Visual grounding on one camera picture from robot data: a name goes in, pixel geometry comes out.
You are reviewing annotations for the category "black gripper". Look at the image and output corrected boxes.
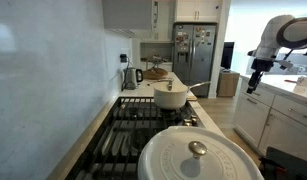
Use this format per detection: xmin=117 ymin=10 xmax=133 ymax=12
xmin=246 ymin=58 xmax=274 ymax=95

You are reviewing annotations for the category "wooden side cabinet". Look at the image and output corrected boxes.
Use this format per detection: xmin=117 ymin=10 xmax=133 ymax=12
xmin=216 ymin=69 xmax=241 ymax=98

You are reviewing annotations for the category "black monitor screen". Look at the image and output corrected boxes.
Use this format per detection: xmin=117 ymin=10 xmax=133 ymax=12
xmin=220 ymin=41 xmax=236 ymax=71

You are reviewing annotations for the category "white kitchen island cabinet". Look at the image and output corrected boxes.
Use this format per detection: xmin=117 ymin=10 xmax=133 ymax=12
xmin=232 ymin=74 xmax=307 ymax=164

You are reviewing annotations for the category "small white box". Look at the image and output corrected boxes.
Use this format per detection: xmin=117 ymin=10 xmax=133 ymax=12
xmin=292 ymin=75 xmax=307 ymax=95

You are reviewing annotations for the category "stainless steel refrigerator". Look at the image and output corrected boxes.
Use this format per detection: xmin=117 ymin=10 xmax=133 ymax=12
xmin=172 ymin=23 xmax=218 ymax=98

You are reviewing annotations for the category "black chair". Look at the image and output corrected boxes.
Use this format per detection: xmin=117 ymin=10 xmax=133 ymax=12
xmin=258 ymin=146 xmax=307 ymax=180

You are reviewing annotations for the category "white lidded Dutch oven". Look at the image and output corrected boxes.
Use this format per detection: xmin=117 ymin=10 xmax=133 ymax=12
xmin=137 ymin=125 xmax=265 ymax=180

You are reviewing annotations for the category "white cabinet above refrigerator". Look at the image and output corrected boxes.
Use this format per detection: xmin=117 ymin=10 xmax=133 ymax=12
xmin=174 ymin=0 xmax=224 ymax=24

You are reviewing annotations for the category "wide white upper cabinet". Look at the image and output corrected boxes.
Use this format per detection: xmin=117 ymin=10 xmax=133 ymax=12
xmin=152 ymin=0 xmax=176 ymax=43

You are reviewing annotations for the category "silver toaster appliance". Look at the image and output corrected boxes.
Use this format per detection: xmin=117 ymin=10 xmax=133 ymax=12
xmin=123 ymin=67 xmax=145 ymax=91

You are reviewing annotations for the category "black gas cooktop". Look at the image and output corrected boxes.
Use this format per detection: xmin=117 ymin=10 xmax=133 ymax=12
xmin=64 ymin=96 xmax=206 ymax=180

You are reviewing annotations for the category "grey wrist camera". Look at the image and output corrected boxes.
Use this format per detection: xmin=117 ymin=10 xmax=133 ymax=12
xmin=273 ymin=58 xmax=295 ymax=71

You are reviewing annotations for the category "black kettle power cable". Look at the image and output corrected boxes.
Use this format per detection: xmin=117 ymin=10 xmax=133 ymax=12
xmin=120 ymin=59 xmax=131 ymax=92

